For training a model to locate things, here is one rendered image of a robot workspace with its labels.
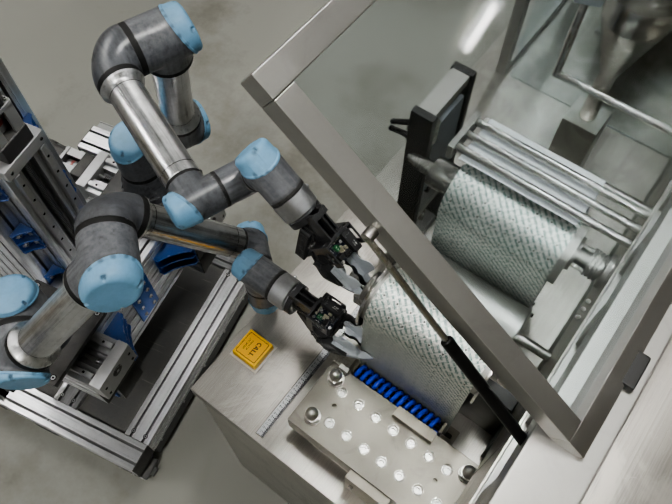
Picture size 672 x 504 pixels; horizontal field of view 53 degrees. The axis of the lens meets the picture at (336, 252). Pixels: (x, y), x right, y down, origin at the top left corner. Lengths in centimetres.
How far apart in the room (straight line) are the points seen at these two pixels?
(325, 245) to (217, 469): 142
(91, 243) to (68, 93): 222
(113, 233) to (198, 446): 135
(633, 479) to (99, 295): 94
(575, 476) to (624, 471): 26
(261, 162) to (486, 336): 60
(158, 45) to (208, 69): 194
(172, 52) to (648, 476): 117
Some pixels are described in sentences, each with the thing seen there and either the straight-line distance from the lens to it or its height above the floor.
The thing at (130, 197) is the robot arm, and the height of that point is 130.
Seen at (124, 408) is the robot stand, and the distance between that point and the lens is 242.
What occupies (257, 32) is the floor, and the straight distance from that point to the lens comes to 357.
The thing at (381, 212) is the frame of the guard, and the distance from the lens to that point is 65.
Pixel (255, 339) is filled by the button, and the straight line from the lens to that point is 164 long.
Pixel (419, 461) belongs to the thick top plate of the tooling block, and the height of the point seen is 103.
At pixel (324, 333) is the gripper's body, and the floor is 114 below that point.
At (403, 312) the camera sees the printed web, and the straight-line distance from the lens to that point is 124.
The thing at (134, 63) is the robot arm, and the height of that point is 141.
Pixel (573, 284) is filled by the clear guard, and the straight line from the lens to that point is 83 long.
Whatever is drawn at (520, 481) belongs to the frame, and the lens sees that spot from 82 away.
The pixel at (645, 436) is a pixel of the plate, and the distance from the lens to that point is 112.
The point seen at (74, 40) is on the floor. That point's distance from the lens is 374.
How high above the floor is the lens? 244
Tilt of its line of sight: 61 degrees down
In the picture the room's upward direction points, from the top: straight up
